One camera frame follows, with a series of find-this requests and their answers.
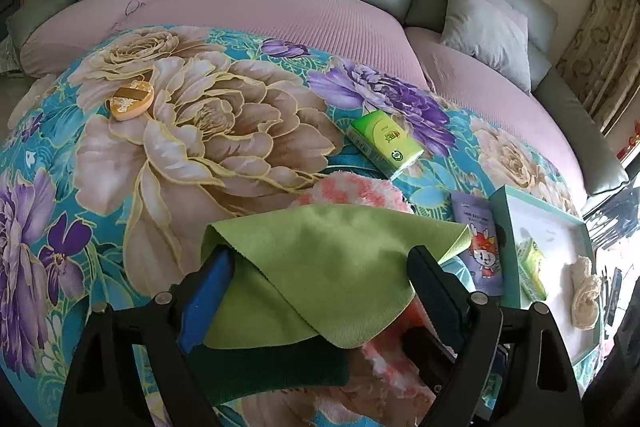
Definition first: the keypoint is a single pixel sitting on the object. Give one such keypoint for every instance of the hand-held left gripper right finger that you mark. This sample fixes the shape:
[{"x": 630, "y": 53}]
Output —
[{"x": 440, "y": 302}]

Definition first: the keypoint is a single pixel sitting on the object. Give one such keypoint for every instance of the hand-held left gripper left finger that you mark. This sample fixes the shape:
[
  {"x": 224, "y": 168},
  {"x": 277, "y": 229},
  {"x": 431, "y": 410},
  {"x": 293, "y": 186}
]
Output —
[{"x": 205, "y": 302}]

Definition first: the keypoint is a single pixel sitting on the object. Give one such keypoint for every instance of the dark green scouring pad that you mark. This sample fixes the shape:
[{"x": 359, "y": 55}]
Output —
[{"x": 280, "y": 367}]

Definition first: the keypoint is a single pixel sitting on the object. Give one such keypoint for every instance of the light green cloth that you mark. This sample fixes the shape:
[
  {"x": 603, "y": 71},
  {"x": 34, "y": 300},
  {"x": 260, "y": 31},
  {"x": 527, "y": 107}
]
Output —
[{"x": 325, "y": 267}]

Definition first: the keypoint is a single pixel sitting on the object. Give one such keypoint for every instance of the teal shallow box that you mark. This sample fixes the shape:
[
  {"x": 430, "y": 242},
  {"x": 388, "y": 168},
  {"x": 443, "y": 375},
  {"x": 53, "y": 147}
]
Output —
[{"x": 550, "y": 232}]

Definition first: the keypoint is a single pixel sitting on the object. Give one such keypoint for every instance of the pink fluffy cloth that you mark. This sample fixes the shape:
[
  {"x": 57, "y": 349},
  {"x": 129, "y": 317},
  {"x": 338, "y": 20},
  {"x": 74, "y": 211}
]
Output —
[{"x": 355, "y": 192}]

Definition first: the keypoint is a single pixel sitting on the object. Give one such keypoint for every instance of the purple cartoon wipes packet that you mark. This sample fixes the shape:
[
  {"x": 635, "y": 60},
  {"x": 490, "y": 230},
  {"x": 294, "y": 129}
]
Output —
[{"x": 480, "y": 247}]

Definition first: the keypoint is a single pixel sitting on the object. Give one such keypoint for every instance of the small green tissue pack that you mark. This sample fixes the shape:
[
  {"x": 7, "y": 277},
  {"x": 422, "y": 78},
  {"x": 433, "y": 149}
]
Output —
[{"x": 531, "y": 269}]

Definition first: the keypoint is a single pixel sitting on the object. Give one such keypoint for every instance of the floral blanket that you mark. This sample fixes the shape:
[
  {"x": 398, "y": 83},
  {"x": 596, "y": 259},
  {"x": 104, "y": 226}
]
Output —
[{"x": 200, "y": 157}]

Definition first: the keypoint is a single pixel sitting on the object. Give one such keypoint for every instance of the cream knitted cloth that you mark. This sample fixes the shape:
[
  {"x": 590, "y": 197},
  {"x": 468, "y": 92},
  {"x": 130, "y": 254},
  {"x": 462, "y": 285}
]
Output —
[{"x": 585, "y": 294}]

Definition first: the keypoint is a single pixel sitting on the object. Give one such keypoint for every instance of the orange heart-shaped box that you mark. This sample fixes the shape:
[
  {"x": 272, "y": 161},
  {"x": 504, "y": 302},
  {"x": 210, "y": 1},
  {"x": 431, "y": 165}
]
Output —
[{"x": 131, "y": 102}]

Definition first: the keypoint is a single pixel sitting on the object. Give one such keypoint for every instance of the pink ribbed seat cover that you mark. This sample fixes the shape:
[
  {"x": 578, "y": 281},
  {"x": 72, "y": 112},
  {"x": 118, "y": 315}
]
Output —
[
  {"x": 475, "y": 87},
  {"x": 275, "y": 7}
]

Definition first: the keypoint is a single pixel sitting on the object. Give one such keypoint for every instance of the grey and lilac pillow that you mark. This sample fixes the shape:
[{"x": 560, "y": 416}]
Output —
[{"x": 482, "y": 32}]

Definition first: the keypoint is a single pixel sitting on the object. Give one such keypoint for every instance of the patterned beige curtain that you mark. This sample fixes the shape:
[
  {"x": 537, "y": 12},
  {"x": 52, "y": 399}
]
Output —
[{"x": 600, "y": 47}]

